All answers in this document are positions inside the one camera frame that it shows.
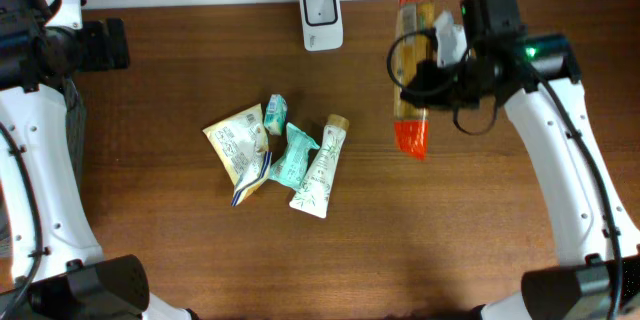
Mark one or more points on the small teal white packet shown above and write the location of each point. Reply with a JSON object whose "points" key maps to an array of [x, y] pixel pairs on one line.
{"points": [[275, 115]]}

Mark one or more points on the white tube with tan cap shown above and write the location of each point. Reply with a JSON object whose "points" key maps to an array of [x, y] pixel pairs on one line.
{"points": [[313, 195]]}

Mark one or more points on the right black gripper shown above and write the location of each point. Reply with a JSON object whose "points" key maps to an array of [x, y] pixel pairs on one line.
{"points": [[424, 76]]}

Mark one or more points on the mint green snack packet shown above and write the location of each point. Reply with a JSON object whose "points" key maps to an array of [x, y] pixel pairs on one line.
{"points": [[289, 170]]}

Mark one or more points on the white barcode scanner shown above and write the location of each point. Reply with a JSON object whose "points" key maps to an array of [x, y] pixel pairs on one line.
{"points": [[322, 24]]}

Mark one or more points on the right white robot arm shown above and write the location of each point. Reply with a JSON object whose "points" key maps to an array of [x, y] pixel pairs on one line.
{"points": [[538, 83]]}

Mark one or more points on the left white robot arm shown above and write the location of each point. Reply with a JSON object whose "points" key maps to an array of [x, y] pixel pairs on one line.
{"points": [[58, 267]]}

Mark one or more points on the grey plastic mesh basket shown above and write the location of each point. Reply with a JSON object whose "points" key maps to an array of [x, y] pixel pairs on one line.
{"points": [[76, 116]]}

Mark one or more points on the yellow white snack bag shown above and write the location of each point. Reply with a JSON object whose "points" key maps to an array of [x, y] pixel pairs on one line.
{"points": [[241, 143]]}

